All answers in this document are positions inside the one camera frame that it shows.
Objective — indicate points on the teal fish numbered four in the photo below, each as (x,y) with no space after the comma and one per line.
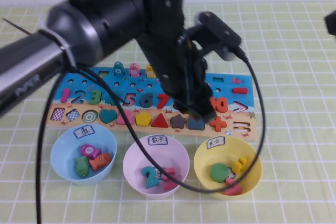
(118,69)

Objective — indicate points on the dark blue wooden number six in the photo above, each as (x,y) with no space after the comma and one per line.
(145,103)

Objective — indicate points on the yellow plastic bowl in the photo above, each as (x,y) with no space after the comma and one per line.
(204,155)

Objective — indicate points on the red wooden number seven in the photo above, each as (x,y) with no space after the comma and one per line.
(162,101)

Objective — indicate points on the red wooden minus sign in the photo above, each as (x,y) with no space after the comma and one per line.
(240,90)

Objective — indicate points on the yellow wooden equals sign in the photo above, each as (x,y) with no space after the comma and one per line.
(238,166)

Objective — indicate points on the pink fish numbered five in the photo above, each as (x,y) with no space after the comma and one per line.
(134,70)

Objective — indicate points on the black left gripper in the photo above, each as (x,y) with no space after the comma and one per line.
(181,77)

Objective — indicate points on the orange wooden number ten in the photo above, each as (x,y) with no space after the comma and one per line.
(221,104)

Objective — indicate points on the teal wooden number four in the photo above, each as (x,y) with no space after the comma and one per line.
(109,100)

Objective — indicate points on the pink wooden number one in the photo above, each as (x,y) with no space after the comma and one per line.
(65,96)

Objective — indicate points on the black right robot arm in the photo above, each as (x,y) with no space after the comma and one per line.
(331,22)

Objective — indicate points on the purple star block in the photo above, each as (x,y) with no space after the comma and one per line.
(178,121)

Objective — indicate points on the pink wooden trapezoid piece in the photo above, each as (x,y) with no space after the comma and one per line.
(122,119)

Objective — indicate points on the pink plastic bowl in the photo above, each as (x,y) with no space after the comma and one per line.
(131,161)

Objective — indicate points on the green checked tablecloth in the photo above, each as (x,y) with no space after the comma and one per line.
(288,77)

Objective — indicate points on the green wooden number three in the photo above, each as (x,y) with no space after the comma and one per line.
(97,98)

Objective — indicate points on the wooden number puzzle board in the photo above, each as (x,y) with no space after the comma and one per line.
(228,83)

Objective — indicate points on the yellow fish numbered six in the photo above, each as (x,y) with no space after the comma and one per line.
(149,72)

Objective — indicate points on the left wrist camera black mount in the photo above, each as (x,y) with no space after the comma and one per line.
(218,30)

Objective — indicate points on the red wooden triangle piece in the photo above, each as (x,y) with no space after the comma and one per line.
(159,121)

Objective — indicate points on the teal wooden number two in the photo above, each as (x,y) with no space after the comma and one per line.
(149,179)

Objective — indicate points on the green wooden circle piece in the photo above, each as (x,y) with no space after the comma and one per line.
(219,172)

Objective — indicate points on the yellow wooden pentagon piece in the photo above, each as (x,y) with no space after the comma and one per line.
(144,119)

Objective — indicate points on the dark blue wooden square piece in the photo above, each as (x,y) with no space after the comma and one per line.
(195,125)

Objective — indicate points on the magenta wooden fish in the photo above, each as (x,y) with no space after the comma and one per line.
(88,150)

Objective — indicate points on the orange wooden fish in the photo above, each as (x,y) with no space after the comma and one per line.
(101,161)

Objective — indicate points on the green wooden fish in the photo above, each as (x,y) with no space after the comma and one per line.
(82,167)

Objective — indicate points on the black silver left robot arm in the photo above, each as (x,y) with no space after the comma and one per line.
(105,19)

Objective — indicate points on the light blue plastic bowl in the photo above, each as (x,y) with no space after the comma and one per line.
(63,155)

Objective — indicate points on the pink wooden greater-than sign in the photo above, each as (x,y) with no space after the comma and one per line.
(233,191)

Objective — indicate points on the pink-red wooden number five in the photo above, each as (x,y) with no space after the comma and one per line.
(169,185)

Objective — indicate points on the white handwritten paper label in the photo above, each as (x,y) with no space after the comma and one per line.
(84,132)
(158,140)
(215,142)

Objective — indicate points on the teal wooden heart piece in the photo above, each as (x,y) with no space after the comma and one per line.
(107,116)

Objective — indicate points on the orange wooden plus sign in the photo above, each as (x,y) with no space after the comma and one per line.
(218,125)

